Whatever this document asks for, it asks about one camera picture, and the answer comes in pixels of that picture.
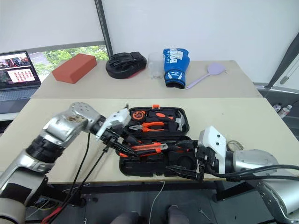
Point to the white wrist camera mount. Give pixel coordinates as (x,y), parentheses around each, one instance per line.
(115,120)
(216,140)

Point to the small plastic bottle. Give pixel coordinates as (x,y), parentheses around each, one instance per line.
(277,107)
(286,110)

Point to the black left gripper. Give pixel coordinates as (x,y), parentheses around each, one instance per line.
(113,135)

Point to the clear plastic cup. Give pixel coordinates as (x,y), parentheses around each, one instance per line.
(154,66)

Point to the red brown foam block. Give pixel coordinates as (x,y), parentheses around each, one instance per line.
(73,68)

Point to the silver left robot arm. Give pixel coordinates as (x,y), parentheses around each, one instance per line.
(63,126)

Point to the open laptop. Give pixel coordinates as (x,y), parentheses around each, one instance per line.
(16,77)

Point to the orange black utility knife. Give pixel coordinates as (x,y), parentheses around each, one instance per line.
(149,148)

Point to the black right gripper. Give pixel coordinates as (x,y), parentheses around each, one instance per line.
(206,161)

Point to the lilac spatula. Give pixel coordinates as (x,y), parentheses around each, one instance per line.
(216,68)

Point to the dark rounded shape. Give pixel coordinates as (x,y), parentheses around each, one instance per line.
(126,218)
(177,215)

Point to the grey window pole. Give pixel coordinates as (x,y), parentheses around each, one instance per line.
(105,30)

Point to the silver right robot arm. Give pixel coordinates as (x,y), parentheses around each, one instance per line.
(257,158)

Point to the orange black tape measure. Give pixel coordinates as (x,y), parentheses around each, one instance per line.
(137,115)

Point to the black boxing focus pad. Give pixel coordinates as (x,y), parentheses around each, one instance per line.
(123,66)

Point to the black metal table frame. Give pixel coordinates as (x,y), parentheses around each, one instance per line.
(144,186)

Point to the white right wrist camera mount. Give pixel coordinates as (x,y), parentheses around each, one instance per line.
(216,140)

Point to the black tool case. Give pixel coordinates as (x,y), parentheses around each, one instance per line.
(149,166)

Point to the blue boxing glove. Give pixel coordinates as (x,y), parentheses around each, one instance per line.
(175,68)

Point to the steel claw hammer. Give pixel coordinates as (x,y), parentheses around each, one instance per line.
(180,121)

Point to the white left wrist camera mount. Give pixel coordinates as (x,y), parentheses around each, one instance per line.
(115,120)

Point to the dark slanted stand leg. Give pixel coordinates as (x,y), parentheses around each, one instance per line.
(283,58)

